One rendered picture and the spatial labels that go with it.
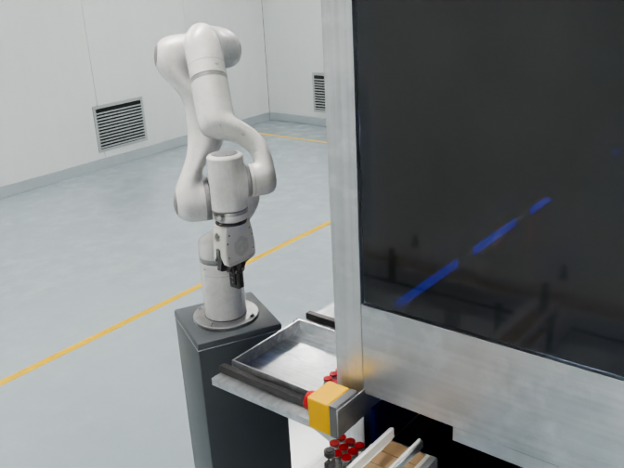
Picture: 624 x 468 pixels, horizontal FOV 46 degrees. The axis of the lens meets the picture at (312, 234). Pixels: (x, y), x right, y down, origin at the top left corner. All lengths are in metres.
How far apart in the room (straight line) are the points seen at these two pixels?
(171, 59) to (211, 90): 0.24
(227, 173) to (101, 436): 1.85
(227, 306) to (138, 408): 1.41
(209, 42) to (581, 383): 1.13
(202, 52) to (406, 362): 0.88
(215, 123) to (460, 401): 0.83
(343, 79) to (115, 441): 2.27
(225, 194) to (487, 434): 0.77
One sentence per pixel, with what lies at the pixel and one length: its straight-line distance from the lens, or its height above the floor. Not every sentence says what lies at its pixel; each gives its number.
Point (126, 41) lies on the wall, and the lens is 7.57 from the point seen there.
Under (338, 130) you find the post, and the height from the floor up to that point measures 1.54.
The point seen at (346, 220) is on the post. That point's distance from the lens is 1.33.
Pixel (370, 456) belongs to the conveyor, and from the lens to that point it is 1.42.
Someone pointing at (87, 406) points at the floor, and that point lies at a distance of 3.50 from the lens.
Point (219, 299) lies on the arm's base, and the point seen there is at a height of 0.94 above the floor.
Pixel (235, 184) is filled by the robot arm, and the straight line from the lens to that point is 1.67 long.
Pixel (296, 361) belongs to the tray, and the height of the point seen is 0.88.
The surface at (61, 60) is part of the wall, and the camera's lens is 7.15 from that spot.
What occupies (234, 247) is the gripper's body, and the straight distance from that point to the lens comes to 1.72.
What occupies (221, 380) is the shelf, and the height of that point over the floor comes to 0.88.
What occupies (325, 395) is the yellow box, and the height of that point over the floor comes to 1.03.
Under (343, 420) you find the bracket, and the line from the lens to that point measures 1.44.
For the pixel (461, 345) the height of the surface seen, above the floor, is 1.19.
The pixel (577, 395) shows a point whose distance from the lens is 1.25.
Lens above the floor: 1.82
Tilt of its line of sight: 21 degrees down
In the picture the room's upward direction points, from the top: 3 degrees counter-clockwise
